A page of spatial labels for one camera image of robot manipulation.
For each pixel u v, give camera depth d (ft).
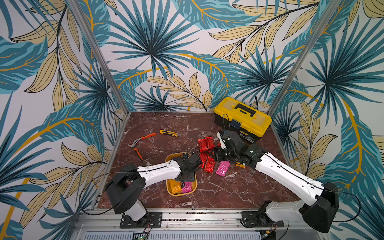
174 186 2.63
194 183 2.63
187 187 2.68
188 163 2.21
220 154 2.21
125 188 1.42
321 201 1.31
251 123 3.03
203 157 3.12
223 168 2.88
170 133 3.49
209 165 2.95
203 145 3.20
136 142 3.30
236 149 1.84
